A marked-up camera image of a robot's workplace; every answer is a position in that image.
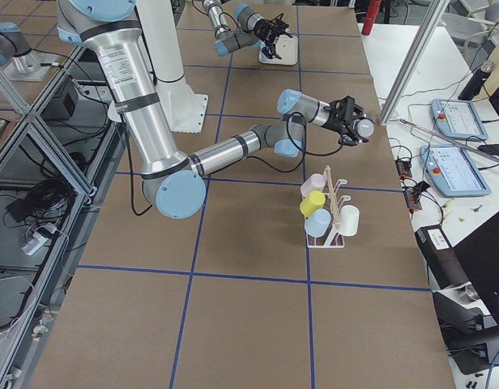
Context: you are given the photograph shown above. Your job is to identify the light blue cup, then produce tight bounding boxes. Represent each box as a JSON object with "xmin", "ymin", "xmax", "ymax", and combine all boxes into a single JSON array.
[{"xmin": 304, "ymin": 208, "xmax": 332, "ymax": 237}]

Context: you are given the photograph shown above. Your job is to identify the aluminium frame post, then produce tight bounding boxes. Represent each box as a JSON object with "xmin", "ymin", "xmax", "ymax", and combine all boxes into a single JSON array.
[{"xmin": 378, "ymin": 0, "xmax": 450, "ymax": 126}]

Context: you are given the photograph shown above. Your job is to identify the white wire cup rack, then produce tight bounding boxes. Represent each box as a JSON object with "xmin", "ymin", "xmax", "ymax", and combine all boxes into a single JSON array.
[{"xmin": 305, "ymin": 165, "xmax": 352, "ymax": 249}]

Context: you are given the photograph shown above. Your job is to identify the grey cup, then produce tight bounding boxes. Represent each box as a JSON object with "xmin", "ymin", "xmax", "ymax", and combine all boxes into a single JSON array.
[{"xmin": 354, "ymin": 118, "xmax": 374, "ymax": 143}]

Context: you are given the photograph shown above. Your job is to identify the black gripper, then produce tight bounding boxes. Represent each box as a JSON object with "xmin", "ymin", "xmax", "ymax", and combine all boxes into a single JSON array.
[
  {"xmin": 252, "ymin": 14, "xmax": 291, "ymax": 59},
  {"xmin": 324, "ymin": 96, "xmax": 365, "ymax": 146}
]

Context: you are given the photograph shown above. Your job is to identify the yellow cup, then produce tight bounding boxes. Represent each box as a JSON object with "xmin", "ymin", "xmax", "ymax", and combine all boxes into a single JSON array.
[{"xmin": 300, "ymin": 190, "xmax": 326, "ymax": 217}]

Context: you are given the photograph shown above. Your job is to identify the red cylinder bottle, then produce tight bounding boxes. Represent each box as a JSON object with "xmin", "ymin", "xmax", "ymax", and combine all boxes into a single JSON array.
[{"xmin": 361, "ymin": 0, "xmax": 382, "ymax": 36}]

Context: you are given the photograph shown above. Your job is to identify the teach pendant near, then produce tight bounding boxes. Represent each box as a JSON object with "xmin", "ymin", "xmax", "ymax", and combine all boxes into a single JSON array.
[{"xmin": 420, "ymin": 145, "xmax": 491, "ymax": 198}]

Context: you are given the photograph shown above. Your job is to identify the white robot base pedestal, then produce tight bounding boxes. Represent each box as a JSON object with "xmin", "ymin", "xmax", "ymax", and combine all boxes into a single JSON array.
[{"xmin": 107, "ymin": 0, "xmax": 209, "ymax": 134}]

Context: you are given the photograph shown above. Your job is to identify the thin metal rod stand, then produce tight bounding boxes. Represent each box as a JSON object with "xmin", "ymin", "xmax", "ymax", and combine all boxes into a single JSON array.
[{"xmin": 398, "ymin": 118, "xmax": 499, "ymax": 165}]

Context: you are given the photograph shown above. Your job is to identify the black thermos bottle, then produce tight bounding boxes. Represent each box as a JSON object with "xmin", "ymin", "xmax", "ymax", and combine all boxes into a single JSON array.
[{"xmin": 458, "ymin": 60, "xmax": 495, "ymax": 100}]

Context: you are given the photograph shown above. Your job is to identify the cream cup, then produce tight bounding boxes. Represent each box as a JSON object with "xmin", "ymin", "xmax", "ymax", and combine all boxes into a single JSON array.
[{"xmin": 339, "ymin": 205, "xmax": 360, "ymax": 237}]

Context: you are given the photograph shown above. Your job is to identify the pink cup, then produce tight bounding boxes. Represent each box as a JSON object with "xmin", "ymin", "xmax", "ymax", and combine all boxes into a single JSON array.
[{"xmin": 301, "ymin": 173, "xmax": 326, "ymax": 198}]

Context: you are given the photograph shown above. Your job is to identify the beige plastic tray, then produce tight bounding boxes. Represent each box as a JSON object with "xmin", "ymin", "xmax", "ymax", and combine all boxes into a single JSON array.
[{"xmin": 258, "ymin": 35, "xmax": 298, "ymax": 66}]

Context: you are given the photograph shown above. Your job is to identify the teach pendant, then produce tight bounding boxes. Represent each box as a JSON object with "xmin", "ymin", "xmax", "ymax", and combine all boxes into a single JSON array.
[
  {"xmin": 420, "ymin": 145, "xmax": 491, "ymax": 198},
  {"xmin": 430, "ymin": 99, "xmax": 488, "ymax": 141}
]

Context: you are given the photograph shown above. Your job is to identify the teach pendant far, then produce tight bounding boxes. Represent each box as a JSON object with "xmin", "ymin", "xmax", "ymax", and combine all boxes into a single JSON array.
[{"xmin": 430, "ymin": 99, "xmax": 488, "ymax": 141}]

